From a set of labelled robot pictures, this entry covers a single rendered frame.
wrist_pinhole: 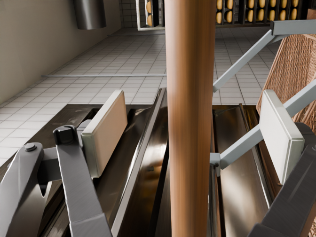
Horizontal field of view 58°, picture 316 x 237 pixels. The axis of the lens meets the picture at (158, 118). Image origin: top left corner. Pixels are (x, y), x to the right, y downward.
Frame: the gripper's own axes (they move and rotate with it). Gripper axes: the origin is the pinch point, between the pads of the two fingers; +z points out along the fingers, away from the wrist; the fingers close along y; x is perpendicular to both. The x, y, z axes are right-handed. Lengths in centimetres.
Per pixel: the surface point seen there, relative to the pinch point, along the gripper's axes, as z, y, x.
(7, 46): 177, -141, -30
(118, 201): 46, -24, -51
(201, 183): -0.9, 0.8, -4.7
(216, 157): 36.6, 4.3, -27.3
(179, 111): -1.1, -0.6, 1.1
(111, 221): 39, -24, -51
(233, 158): 36.0, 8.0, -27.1
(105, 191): 68, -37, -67
